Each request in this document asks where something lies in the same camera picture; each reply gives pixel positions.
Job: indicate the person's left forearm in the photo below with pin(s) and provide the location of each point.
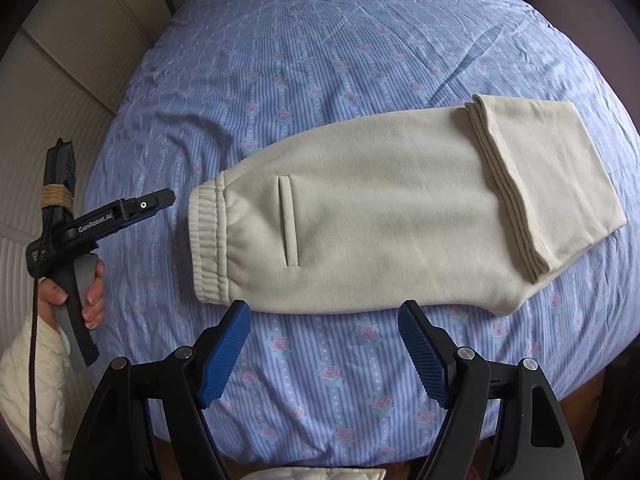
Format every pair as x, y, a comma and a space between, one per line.
20, 385

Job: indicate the white quilted jacket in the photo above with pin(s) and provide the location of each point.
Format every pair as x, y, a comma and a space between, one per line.
315, 475

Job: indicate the beige pants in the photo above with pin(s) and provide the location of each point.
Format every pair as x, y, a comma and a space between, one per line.
375, 210

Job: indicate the blue striped bed sheet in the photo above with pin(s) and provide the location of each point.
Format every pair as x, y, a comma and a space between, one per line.
325, 60

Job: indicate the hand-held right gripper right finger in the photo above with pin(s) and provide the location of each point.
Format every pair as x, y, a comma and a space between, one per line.
422, 355

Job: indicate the white wardrobe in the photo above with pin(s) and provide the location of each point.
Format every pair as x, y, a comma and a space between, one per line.
60, 60

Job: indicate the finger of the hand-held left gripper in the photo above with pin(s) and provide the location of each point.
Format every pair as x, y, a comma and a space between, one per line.
150, 202

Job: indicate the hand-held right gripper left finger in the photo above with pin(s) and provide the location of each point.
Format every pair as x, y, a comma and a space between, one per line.
225, 355

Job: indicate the person's left hand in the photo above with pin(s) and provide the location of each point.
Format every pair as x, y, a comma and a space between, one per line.
94, 290

